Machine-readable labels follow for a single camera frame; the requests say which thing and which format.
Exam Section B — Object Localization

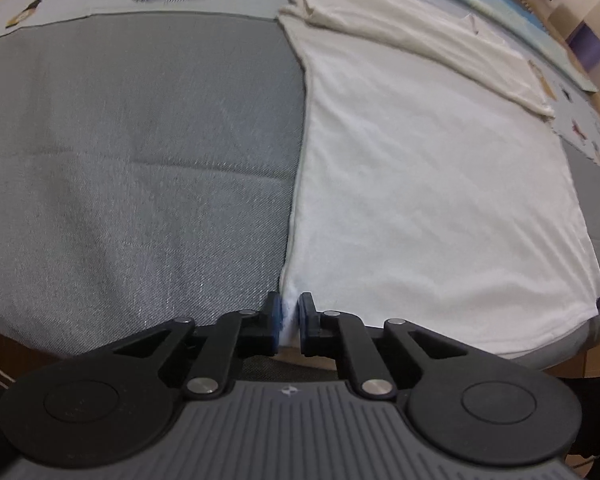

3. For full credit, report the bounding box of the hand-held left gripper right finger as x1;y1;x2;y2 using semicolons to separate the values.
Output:
298;291;473;401

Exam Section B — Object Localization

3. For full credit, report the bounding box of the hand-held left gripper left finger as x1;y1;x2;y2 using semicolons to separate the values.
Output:
107;291;285;401

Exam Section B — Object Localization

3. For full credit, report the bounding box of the white t-shirt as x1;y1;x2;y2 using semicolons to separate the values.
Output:
275;0;600;361

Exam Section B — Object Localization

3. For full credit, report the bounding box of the purple box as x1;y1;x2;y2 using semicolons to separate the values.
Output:
566;22;600;70

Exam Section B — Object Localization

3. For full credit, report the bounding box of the blue leaf-patterned mat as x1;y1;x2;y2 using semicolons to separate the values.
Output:
375;0;600;94

